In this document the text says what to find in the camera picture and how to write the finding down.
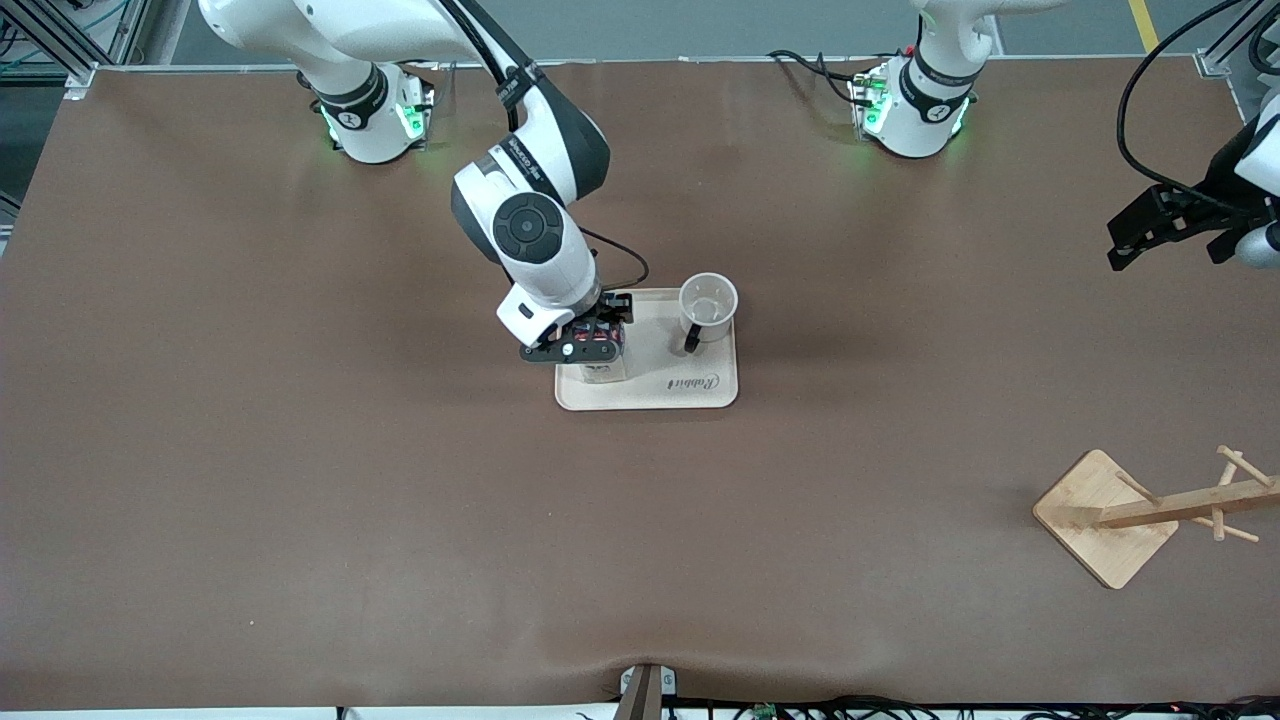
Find blue milk carton green cap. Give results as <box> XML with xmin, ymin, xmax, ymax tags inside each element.
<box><xmin>568</xmin><ymin>320</ymin><xmax>628</xmax><ymax>386</ymax></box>

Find white smiley mug black handle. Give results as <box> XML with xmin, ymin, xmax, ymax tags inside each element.
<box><xmin>678</xmin><ymin>272</ymin><xmax>739</xmax><ymax>354</ymax></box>

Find cream rectangular tray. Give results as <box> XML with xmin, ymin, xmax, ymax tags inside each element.
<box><xmin>555</xmin><ymin>288</ymin><xmax>739</xmax><ymax>411</ymax></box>

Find wooden mug tree stand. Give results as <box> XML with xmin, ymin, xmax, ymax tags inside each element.
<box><xmin>1032</xmin><ymin>445</ymin><xmax>1280</xmax><ymax>590</ymax></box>

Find metal table edge clamp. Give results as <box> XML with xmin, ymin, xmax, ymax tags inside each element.
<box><xmin>618</xmin><ymin>664</ymin><xmax>678</xmax><ymax>720</ymax></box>

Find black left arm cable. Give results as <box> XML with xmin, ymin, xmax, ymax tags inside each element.
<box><xmin>1117</xmin><ymin>0</ymin><xmax>1251</xmax><ymax>216</ymax></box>

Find aluminium frame profile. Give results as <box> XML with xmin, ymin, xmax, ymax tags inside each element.
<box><xmin>0</xmin><ymin>0</ymin><xmax>166</xmax><ymax>101</ymax></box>
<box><xmin>1195</xmin><ymin>0</ymin><xmax>1280</xmax><ymax>83</ymax></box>

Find black left base cables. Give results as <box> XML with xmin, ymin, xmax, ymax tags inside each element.
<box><xmin>768</xmin><ymin>50</ymin><xmax>873</xmax><ymax>106</ymax></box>

